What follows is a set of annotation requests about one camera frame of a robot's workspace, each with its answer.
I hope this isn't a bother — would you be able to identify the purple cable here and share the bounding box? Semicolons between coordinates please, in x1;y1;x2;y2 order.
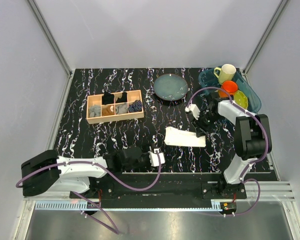
15;152;163;235
187;86;270;218

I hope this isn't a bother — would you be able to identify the small black rolled cloth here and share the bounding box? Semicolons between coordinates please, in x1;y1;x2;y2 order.
115;92;128;104

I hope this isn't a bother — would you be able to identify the pale yellow mug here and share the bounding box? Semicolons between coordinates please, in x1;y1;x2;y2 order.
213;63;237;85

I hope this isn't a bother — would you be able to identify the grey rolled cloth middle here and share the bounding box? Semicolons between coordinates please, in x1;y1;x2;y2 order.
115;102;129;115

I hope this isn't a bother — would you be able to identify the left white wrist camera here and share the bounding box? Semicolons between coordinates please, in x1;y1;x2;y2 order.
148;148;166;167

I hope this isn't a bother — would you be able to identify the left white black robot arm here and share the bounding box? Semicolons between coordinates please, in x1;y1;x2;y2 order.
17;146;152;198

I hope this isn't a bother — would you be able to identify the grey rolled cloth left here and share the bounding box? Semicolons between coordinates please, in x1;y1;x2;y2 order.
89;105;102;118

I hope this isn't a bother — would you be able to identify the aluminium frame post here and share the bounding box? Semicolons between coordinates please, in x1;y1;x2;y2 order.
242;0;290;75
26;0;72;77

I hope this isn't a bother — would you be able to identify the yellow-green dotted plate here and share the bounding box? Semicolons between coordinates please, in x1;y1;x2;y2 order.
233;90;249;110

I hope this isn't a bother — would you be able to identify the connector box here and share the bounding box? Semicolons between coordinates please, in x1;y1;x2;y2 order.
220;201;237;215
86;198;101;209

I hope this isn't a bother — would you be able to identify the front aluminium rail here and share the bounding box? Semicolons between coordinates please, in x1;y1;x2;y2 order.
23;181;295;202

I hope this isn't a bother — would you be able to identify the right aluminium frame post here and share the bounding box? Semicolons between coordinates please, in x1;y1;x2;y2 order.
242;0;290;75

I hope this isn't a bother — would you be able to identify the orange mug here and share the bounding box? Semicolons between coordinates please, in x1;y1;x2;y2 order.
218;80;239;98

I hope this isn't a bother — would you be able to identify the left connector box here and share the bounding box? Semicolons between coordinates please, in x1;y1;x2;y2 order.
86;198;101;209

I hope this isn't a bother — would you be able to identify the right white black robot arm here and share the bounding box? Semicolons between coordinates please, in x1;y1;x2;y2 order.
185;92;272;199

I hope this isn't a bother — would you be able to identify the teal transparent plastic bin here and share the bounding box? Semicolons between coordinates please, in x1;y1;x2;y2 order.
198;68;262;113

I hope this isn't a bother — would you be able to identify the left aluminium frame post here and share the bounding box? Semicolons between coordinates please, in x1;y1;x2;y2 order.
26;0;72;77

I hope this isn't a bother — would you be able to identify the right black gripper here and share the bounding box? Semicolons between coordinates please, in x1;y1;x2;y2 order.
191;111;223;139

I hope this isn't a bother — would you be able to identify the right connector box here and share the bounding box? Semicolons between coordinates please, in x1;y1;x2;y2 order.
220;201;237;215

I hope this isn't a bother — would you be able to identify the brown rolled cloth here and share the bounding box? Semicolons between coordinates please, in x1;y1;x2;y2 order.
101;104;115;117

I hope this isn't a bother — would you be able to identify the wooden divided organizer box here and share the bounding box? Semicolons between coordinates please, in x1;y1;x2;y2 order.
86;90;145;125

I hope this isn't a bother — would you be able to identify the blue-green ceramic plate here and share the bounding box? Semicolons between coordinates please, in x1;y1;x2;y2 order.
153;73;188;102

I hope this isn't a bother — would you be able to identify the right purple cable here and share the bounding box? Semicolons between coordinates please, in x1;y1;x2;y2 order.
187;86;270;218

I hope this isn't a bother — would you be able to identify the white underwear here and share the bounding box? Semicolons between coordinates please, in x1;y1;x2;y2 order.
164;126;206;148

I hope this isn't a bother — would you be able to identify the grey rolled cloth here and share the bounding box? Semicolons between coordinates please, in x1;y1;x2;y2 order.
89;105;102;118
115;102;129;115

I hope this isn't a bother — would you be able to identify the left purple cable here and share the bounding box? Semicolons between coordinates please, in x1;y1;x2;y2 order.
15;152;163;235

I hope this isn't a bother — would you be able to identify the navy striped rolled cloth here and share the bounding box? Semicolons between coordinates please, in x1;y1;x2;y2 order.
128;99;143;113

